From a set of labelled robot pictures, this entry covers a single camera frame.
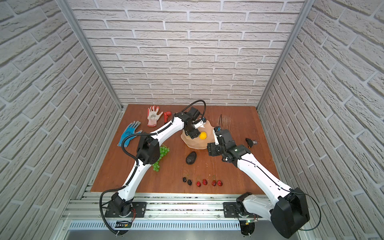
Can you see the dark fake avocado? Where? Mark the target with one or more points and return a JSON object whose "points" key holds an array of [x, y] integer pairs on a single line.
{"points": [[191, 158]]}

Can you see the red white work glove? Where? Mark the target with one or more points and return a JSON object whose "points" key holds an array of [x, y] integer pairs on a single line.
{"points": [[153, 116]]}

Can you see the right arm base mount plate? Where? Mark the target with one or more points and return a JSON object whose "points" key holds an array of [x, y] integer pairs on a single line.
{"points": [[236, 210]]}

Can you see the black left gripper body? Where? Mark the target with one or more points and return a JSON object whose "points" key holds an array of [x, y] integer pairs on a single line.
{"points": [[194, 131]]}

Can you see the beige wavy fruit bowl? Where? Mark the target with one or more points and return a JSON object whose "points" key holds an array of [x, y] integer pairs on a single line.
{"points": [[197, 143]]}

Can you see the red black pipe wrench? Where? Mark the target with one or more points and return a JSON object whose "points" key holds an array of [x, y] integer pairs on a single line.
{"points": [[167, 116]]}

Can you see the small black orange device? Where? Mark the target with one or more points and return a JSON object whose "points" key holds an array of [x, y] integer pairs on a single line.
{"points": [[251, 142]]}

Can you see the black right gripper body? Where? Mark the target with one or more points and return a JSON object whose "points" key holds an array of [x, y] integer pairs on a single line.
{"points": [[216, 150]]}

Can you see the green fake grape bunch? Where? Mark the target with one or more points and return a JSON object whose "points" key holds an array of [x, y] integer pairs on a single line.
{"points": [[164, 150]]}

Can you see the yellow fake lemon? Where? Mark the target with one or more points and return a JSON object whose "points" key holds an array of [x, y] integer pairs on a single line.
{"points": [[203, 135]]}

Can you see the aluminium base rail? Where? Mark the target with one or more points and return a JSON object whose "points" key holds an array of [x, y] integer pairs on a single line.
{"points": [[159, 212]]}

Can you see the aluminium corner frame post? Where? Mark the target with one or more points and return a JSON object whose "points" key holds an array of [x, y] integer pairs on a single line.
{"points": [[80, 34], [306, 8]]}

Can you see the blue grey work glove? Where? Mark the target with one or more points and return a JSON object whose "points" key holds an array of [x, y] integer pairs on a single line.
{"points": [[130, 130]]}

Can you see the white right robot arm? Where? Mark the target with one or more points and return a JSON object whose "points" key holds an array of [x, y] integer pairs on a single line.
{"points": [[286, 208]]}

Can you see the aluminium corner frame post right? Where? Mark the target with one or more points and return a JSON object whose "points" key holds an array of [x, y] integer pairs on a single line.
{"points": [[306, 8]]}

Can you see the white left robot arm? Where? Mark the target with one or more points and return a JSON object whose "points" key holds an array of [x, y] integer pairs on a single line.
{"points": [[148, 153]]}

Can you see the red fake cherry pair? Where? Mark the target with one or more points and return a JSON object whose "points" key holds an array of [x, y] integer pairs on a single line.
{"points": [[203, 182], [217, 183]]}

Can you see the aluminium corner frame post left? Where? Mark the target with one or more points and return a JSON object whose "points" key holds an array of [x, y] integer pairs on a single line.
{"points": [[80, 34]]}

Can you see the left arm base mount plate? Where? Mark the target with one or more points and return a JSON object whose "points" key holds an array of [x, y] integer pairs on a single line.
{"points": [[138, 208]]}

